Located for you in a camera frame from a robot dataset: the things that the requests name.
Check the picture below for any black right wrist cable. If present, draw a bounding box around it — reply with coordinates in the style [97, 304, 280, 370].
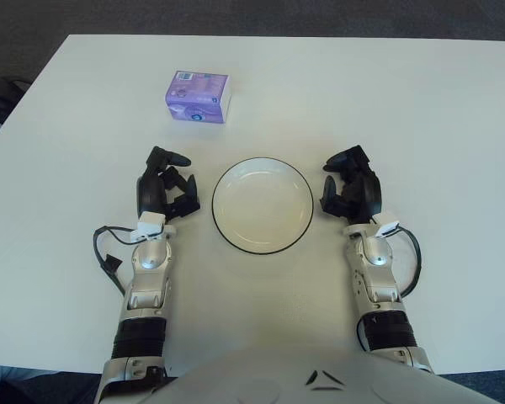
[393, 225, 423, 300]

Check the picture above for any blue denim cloth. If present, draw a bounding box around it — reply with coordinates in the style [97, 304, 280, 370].
[0, 364, 102, 404]

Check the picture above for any black bag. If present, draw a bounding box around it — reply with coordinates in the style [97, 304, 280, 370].
[0, 74, 31, 144]

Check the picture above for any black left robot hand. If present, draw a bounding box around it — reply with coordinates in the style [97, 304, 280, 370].
[135, 146, 202, 220]

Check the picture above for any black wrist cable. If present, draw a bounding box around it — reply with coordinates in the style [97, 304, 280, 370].
[393, 225, 423, 300]
[93, 226, 140, 295]

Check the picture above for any white plate with black rim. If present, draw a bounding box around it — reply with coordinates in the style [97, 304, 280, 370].
[211, 157, 315, 255]

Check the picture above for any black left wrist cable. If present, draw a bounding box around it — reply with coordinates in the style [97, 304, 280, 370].
[93, 226, 140, 295]

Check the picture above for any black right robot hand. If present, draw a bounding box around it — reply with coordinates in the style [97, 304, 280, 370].
[318, 145, 383, 224]

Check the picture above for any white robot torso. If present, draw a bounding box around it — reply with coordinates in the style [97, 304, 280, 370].
[96, 336, 505, 404]

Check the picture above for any purple tissue paper pack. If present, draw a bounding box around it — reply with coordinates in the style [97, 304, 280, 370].
[164, 70, 232, 125]

